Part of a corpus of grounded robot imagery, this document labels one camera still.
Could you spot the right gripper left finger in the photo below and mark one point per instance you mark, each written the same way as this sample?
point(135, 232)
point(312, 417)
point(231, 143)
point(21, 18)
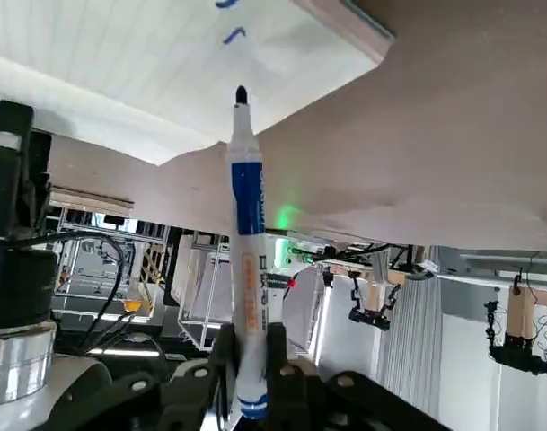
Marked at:
point(187, 399)

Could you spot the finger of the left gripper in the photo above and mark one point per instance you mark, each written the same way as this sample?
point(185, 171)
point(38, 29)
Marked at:
point(3, 188)

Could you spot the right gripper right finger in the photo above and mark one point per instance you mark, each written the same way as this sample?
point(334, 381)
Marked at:
point(309, 404)

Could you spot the blue and white marker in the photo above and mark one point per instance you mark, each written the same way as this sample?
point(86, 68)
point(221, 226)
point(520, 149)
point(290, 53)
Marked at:
point(248, 224)

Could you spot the black hanging gripper rig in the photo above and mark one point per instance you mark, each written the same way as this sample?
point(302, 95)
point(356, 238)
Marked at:
point(520, 354)
point(369, 314)

